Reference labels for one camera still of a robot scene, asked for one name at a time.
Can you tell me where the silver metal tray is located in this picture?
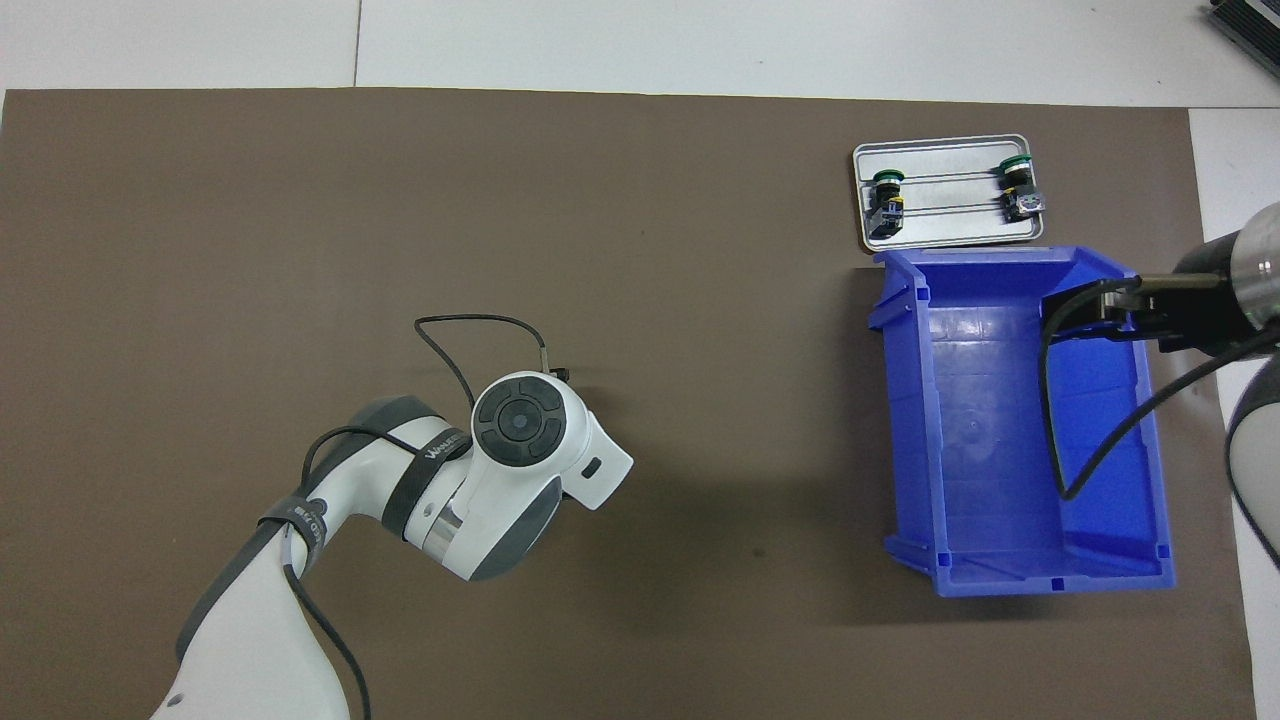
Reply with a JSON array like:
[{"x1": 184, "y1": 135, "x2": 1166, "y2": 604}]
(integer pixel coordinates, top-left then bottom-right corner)
[{"x1": 852, "y1": 134, "x2": 1045, "y2": 251}]

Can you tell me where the blue plastic storage bin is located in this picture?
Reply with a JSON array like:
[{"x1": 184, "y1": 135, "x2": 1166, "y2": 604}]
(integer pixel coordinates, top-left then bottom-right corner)
[{"x1": 866, "y1": 245, "x2": 1178, "y2": 599}]

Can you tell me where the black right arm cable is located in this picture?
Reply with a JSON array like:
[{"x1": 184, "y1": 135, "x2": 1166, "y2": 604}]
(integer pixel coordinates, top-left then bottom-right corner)
[{"x1": 1038, "y1": 272, "x2": 1280, "y2": 501}]

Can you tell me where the brown table mat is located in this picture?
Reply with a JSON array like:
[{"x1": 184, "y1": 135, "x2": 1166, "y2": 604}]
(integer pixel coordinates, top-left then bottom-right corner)
[{"x1": 0, "y1": 88, "x2": 1259, "y2": 720}]

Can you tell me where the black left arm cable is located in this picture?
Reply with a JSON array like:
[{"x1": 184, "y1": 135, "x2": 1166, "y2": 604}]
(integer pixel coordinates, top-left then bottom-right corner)
[{"x1": 258, "y1": 314, "x2": 573, "y2": 720}]

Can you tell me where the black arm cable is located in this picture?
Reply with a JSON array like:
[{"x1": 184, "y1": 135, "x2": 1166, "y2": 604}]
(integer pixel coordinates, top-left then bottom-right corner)
[
  {"x1": 258, "y1": 314, "x2": 573, "y2": 720},
  {"x1": 1038, "y1": 272, "x2": 1280, "y2": 501}
]

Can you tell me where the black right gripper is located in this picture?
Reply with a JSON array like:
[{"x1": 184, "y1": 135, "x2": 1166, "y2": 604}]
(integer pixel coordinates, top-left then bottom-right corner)
[{"x1": 1043, "y1": 232, "x2": 1251, "y2": 358}]

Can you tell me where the grey finned metal device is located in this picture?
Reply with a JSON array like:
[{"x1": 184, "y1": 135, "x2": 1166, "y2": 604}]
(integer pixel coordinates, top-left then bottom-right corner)
[{"x1": 1205, "y1": 0, "x2": 1280, "y2": 66}]

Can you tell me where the green push button switch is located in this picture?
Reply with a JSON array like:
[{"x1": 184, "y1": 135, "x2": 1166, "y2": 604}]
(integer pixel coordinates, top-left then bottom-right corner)
[
  {"x1": 997, "y1": 154, "x2": 1047, "y2": 222},
  {"x1": 866, "y1": 169, "x2": 908, "y2": 239}
]

